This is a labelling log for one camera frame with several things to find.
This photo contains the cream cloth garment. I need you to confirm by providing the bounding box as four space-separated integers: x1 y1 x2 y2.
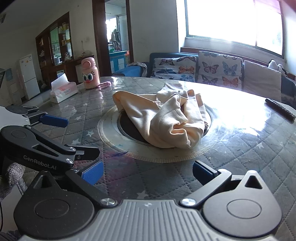
112 82 208 149

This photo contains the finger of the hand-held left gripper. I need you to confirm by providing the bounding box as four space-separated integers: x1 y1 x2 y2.
6 105 69 128
66 144 100 163

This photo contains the pink and white tissue box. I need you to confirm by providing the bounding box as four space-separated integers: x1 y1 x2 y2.
50 74 78 103

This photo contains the white refrigerator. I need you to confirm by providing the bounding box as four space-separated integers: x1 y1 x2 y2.
19 54 41 100

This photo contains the black round table hotplate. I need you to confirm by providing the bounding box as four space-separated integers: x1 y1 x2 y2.
117 104 214 147

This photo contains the pink cartoon water bottle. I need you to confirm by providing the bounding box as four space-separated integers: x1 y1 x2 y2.
81 57 100 90

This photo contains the white plush toy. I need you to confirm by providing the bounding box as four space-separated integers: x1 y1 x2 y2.
268 60 288 77

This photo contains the dark blue sofa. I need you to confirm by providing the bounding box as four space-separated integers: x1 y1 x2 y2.
112 52 296 107

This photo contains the blue cabinet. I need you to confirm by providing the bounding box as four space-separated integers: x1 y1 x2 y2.
109 50 130 73

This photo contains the black remote control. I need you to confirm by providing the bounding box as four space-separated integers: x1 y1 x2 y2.
265 98 296 121

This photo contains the dark wooden door frame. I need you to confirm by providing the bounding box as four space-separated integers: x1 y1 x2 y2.
92 0 134 77

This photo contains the person's left hand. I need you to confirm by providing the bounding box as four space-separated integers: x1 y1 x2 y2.
0 162 26 202

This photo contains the large window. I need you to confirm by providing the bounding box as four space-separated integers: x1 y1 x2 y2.
185 0 286 56

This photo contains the grey blanket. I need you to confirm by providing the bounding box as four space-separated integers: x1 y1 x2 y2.
128 61 148 78

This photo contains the plain beige cushion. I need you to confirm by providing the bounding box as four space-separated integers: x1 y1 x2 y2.
243 60 282 102

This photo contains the dark wooden display cabinet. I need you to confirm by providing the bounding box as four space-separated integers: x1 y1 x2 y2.
35 11 95 90

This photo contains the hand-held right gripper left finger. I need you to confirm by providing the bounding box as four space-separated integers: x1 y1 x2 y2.
24 160 117 208

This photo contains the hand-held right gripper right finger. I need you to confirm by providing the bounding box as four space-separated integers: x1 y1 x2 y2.
180 160 270 208

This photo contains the butterfly print cushion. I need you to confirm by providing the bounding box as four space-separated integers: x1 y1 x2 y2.
150 56 198 82
196 51 244 91

